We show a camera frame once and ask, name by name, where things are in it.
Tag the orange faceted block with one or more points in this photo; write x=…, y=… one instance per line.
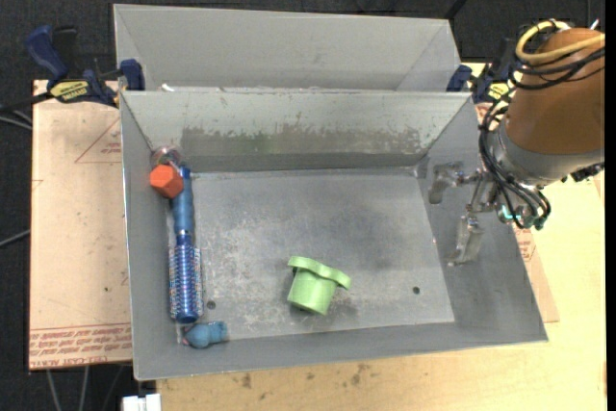
x=167, y=181

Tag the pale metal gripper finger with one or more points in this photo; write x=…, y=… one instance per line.
x=467, y=238
x=444, y=180

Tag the blue toy animal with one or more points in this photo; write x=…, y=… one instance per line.
x=206, y=335

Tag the green flanged plastic cup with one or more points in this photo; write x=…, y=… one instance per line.
x=315, y=286

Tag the grey metal bin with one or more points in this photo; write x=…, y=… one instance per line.
x=308, y=216

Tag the blue round hair brush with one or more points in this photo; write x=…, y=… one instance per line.
x=186, y=274

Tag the clear round glass thing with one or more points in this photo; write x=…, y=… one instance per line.
x=166, y=155

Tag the brown cardboard board, red print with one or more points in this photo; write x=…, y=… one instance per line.
x=77, y=226

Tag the black cylinder on white bracket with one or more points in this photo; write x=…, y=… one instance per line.
x=586, y=171

